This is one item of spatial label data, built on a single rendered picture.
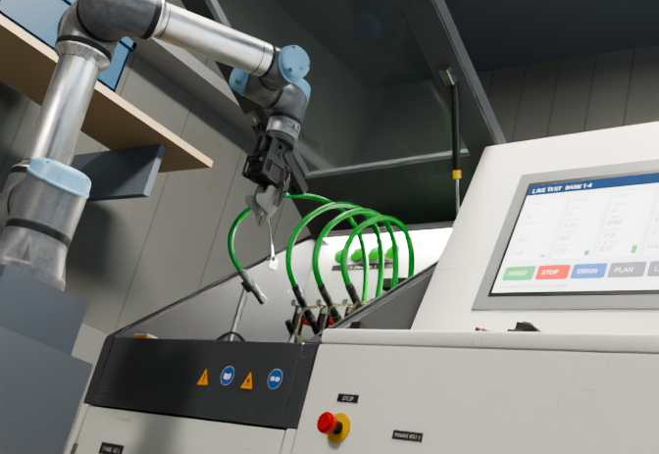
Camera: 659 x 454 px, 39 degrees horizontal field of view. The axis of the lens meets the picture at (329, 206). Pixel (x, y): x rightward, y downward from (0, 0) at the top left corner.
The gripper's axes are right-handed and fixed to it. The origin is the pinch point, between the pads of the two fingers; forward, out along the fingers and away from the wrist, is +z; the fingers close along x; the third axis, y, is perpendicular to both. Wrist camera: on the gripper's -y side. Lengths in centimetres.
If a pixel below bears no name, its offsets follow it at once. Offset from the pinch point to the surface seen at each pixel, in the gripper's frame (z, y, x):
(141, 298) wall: -27, -110, -208
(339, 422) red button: 44, 8, 45
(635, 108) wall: -174, -240, -46
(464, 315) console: 16, -18, 47
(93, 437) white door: 53, 7, -27
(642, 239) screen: 0, -21, 80
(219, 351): 32.7, 7.2, 7.0
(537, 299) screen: 12, -18, 62
